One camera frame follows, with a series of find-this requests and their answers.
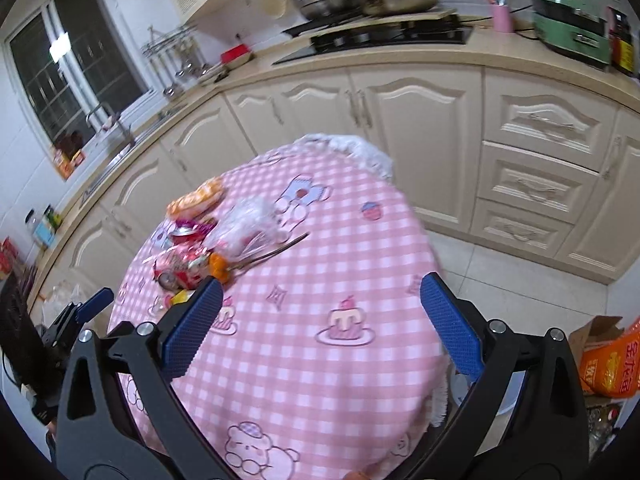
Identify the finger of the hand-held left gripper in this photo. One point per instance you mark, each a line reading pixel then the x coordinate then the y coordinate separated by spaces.
pixel 95 302

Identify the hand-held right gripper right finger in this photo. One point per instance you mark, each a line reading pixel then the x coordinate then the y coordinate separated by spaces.
pixel 450 330

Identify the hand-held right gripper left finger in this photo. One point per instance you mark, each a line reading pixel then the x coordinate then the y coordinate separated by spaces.
pixel 195 330

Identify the red snack packet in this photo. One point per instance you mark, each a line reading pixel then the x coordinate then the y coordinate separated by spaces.
pixel 180 266

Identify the clear plastic bag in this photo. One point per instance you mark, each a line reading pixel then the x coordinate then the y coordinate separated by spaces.
pixel 245 230

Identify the orange white plastic bag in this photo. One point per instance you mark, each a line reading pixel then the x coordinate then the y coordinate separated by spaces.
pixel 195 199

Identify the yellow candy wrapper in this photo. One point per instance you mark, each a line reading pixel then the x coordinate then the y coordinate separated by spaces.
pixel 179 298

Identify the light blue box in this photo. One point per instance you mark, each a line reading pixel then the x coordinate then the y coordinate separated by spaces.
pixel 45 235

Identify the red box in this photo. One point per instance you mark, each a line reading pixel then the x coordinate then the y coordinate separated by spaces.
pixel 7 257

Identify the green label bottle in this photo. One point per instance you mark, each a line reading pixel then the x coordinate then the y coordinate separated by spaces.
pixel 52 216

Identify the glass jar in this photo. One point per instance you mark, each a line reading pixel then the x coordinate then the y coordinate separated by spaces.
pixel 32 220

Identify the cream cabinet drawer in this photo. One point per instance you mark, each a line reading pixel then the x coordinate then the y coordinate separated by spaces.
pixel 542 120
pixel 535 180
pixel 520 225

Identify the pink checked tablecloth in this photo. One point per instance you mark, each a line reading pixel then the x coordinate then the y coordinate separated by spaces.
pixel 325 270

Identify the orange box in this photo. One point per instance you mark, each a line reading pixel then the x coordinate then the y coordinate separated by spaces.
pixel 67 160

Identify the cardboard box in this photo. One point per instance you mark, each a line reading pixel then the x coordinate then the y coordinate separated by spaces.
pixel 597 330

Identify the steel sink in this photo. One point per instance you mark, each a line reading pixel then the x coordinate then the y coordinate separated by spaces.
pixel 130 152

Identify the orange rice bag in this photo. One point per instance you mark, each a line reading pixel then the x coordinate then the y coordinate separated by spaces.
pixel 610 365

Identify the steel faucet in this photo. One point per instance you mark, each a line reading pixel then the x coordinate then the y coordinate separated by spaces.
pixel 121 127

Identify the black patterned bag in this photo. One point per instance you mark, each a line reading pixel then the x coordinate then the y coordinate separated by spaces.
pixel 600 430

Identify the cream cabinet door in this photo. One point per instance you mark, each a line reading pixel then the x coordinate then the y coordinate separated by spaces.
pixel 610 210
pixel 425 150

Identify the cream kitchen base cabinets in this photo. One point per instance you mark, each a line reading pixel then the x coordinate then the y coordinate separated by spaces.
pixel 240 125

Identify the kitchen window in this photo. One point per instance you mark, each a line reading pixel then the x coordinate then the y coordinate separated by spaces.
pixel 75 70

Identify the metal dish rack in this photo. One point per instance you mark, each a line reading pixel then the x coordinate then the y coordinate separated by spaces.
pixel 170 47

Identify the red container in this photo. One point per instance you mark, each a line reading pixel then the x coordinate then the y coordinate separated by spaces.
pixel 235 55

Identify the black gas cooktop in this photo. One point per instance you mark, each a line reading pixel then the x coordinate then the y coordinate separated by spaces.
pixel 390 37

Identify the pink utensil holder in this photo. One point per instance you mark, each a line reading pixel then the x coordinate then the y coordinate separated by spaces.
pixel 502 19

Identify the wooden board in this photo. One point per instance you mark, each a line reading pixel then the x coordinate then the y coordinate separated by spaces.
pixel 430 14

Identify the green electric cooker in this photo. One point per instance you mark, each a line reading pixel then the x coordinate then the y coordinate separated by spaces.
pixel 565 20

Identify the dark bottle yellow label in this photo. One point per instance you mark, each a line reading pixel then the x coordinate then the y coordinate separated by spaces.
pixel 622 45

